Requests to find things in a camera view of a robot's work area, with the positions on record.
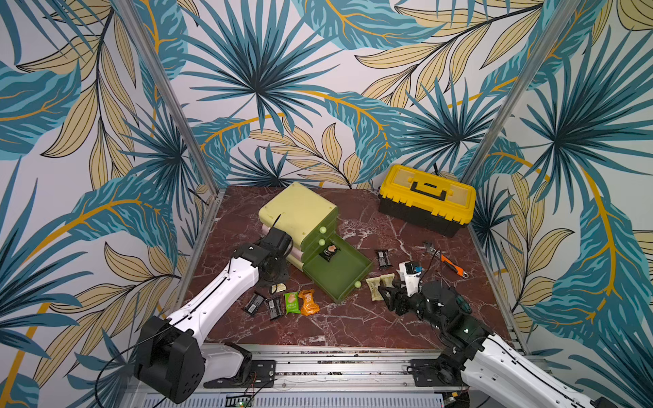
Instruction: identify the yellow black toolbox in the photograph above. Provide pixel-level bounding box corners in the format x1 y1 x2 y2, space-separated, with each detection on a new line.
379 165 476 238

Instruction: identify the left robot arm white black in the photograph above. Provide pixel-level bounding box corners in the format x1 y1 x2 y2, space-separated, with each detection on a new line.
134 228 292 403

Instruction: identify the aluminium front rail frame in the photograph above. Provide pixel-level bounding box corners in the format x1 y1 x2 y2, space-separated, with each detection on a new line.
119 344 557 408

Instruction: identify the green cookie packet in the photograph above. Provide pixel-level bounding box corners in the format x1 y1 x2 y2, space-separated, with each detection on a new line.
284 292 301 315

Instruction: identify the metal corner post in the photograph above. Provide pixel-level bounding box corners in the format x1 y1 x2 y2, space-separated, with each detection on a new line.
461 0 581 185
115 0 219 197

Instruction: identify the orange cookie packet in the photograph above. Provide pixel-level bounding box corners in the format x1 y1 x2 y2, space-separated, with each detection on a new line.
298 289 320 316

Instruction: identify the left metal corner post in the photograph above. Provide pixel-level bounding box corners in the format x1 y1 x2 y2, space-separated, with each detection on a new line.
115 0 219 197

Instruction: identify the cream cookie packet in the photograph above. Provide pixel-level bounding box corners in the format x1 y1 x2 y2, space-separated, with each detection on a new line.
366 276 385 302
270 283 287 295
380 274 396 287

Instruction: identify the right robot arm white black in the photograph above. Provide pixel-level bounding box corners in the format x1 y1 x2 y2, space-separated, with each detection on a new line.
379 282 616 407

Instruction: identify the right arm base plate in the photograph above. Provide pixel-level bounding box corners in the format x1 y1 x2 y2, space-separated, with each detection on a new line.
406 356 464 387

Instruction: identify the green drawer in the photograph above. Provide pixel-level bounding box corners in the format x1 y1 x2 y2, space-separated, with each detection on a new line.
300 217 338 251

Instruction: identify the light green drawer cabinet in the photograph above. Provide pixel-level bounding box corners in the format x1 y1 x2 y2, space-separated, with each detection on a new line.
258 182 338 270

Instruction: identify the black brown cookie packet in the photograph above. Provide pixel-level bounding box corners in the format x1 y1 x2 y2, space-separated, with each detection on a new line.
320 243 339 262

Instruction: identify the right metal corner post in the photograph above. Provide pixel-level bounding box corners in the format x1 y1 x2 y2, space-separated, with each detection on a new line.
461 0 581 185

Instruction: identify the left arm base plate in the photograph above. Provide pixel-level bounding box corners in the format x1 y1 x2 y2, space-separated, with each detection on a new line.
202 343 277 389

